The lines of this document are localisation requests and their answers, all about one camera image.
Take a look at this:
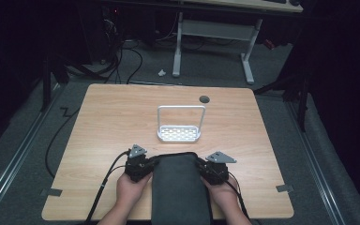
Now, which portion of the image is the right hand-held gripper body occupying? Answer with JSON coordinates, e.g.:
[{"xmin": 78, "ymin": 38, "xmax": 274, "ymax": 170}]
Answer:
[{"xmin": 200, "ymin": 151, "xmax": 237, "ymax": 186}]

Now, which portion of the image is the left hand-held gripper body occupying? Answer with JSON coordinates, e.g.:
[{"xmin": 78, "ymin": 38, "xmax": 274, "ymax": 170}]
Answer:
[{"xmin": 124, "ymin": 143, "xmax": 155, "ymax": 184}]

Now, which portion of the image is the dark grey cloth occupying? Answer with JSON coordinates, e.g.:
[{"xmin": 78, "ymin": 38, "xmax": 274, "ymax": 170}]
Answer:
[{"xmin": 150, "ymin": 151, "xmax": 214, "ymax": 225}]

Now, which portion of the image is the person's right hand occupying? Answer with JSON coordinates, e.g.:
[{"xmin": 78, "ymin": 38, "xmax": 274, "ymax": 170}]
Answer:
[{"xmin": 201, "ymin": 176, "xmax": 240, "ymax": 211}]

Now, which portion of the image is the person's left hand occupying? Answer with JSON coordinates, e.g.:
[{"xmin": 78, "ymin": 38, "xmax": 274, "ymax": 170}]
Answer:
[{"xmin": 115, "ymin": 172, "xmax": 153, "ymax": 210}]

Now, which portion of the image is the grey tape piece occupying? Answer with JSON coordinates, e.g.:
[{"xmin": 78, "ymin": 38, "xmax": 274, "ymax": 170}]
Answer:
[
  {"xmin": 40, "ymin": 187, "xmax": 64, "ymax": 198},
  {"xmin": 275, "ymin": 184, "xmax": 294, "ymax": 193}
]

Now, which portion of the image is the black stand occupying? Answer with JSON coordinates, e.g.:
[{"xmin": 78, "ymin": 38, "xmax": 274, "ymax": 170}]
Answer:
[
  {"xmin": 39, "ymin": 55, "xmax": 71, "ymax": 113},
  {"xmin": 252, "ymin": 69, "xmax": 312, "ymax": 133}
]

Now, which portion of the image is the white-legged desk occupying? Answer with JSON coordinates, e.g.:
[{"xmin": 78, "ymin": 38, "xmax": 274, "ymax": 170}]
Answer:
[{"xmin": 171, "ymin": 0, "xmax": 305, "ymax": 85}]

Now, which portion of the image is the small red object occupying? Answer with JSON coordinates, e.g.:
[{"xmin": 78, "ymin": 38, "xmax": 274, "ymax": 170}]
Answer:
[{"xmin": 263, "ymin": 38, "xmax": 277, "ymax": 51}]

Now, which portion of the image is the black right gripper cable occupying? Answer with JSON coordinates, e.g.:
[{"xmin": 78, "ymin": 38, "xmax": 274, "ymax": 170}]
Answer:
[{"xmin": 224, "ymin": 174, "xmax": 251, "ymax": 221}]

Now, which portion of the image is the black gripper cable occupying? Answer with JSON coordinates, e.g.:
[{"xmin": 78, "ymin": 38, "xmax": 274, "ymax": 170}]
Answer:
[
  {"xmin": 224, "ymin": 174, "xmax": 251, "ymax": 221},
  {"xmin": 83, "ymin": 149, "xmax": 131, "ymax": 225}
]

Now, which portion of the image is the white plastic rack with handle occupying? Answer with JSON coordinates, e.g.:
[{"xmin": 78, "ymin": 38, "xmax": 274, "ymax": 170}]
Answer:
[{"xmin": 157, "ymin": 105, "xmax": 206, "ymax": 143}]

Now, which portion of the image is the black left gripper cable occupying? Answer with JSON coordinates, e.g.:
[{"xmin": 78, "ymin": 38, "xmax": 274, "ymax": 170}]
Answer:
[{"xmin": 83, "ymin": 149, "xmax": 131, "ymax": 225}]

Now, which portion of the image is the black floor cable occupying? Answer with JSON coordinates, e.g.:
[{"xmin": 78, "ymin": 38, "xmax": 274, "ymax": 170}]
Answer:
[{"xmin": 44, "ymin": 106, "xmax": 82, "ymax": 180}]

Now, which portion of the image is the metal floor rail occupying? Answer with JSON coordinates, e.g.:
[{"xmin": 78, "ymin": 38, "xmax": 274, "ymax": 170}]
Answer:
[
  {"xmin": 285, "ymin": 101, "xmax": 349, "ymax": 225},
  {"xmin": 0, "ymin": 83, "xmax": 62, "ymax": 219}
]

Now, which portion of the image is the bundle of black cables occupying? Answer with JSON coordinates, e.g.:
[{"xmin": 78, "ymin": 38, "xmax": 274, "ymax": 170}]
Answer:
[{"xmin": 101, "ymin": 13, "xmax": 144, "ymax": 85}]

